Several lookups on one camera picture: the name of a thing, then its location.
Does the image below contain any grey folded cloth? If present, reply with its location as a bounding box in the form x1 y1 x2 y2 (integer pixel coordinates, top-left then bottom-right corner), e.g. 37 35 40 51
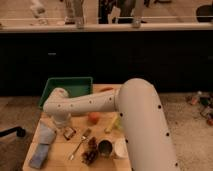
38 122 56 145

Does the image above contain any blue sponge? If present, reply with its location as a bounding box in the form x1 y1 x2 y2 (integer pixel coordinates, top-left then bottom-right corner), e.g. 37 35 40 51
29 144 50 169

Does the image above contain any green plastic tray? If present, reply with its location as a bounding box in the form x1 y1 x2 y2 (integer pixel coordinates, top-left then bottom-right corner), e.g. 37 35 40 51
38 77 93 109

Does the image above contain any metal cup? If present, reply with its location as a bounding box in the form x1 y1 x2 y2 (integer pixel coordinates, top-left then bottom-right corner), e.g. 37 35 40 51
98 140 113 157

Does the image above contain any white cup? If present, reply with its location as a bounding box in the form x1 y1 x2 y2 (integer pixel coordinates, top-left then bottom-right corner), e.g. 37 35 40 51
114 138 128 159

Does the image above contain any bunch of dark grapes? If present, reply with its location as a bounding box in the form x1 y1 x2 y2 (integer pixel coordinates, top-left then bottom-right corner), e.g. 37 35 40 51
82 137 99 165

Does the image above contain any black chair base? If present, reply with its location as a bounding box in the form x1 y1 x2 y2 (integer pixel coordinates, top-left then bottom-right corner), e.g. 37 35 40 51
0 126 26 137

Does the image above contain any orange fruit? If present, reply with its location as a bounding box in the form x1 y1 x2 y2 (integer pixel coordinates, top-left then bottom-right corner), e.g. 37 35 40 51
88 112 100 124

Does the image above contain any green cup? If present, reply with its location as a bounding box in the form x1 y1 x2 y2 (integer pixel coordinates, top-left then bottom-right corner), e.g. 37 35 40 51
115 117 122 130

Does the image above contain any metal fork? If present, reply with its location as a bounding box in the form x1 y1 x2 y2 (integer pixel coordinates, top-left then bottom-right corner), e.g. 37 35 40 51
68 128 92 160

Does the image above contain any orange bowl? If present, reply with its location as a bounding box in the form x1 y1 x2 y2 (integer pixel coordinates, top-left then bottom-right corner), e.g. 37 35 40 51
99 87 114 92

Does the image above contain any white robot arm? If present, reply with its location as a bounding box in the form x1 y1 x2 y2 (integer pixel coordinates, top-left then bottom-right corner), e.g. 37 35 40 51
43 78 180 171

